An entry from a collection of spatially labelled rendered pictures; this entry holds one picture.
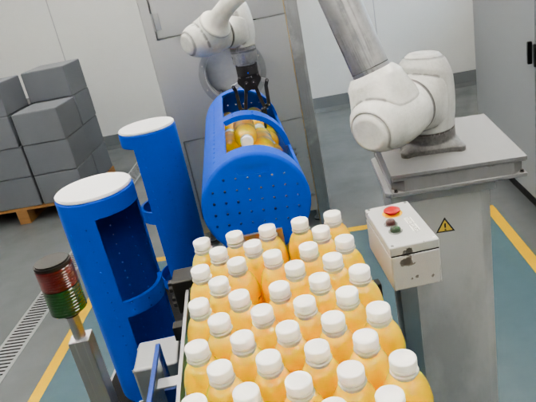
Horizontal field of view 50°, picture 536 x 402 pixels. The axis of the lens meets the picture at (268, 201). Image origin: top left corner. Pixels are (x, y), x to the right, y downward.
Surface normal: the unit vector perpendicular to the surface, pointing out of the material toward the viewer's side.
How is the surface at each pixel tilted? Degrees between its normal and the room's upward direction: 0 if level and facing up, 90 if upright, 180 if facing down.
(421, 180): 90
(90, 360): 90
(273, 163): 90
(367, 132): 98
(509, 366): 0
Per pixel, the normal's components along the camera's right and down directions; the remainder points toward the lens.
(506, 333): -0.18, -0.91
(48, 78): -0.05, 0.40
